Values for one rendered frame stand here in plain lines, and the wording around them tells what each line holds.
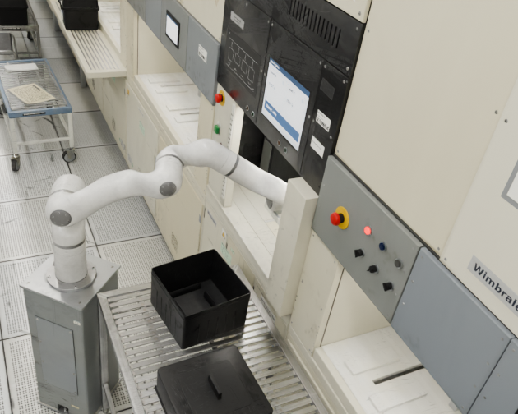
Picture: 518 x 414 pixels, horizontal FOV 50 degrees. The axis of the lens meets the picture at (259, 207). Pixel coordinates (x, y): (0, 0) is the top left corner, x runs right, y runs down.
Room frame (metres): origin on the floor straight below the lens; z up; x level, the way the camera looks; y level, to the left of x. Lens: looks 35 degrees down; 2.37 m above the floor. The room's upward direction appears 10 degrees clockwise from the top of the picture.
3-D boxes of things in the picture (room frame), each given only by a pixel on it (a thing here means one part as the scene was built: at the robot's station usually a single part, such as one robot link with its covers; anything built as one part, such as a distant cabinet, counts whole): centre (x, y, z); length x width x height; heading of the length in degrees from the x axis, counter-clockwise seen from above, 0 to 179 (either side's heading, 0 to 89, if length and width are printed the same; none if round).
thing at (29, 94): (3.62, 1.76, 0.47); 0.31 x 0.23 x 0.02; 52
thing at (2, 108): (3.79, 1.83, 0.24); 0.97 x 0.52 x 0.48; 33
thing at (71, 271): (1.60, 0.69, 0.85); 0.19 x 0.19 x 0.18
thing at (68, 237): (1.63, 0.70, 1.07); 0.19 x 0.12 x 0.24; 11
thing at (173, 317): (1.51, 0.17, 0.85); 0.28 x 0.28 x 0.17; 39
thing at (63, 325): (1.60, 0.69, 0.38); 0.28 x 0.28 x 0.76; 76
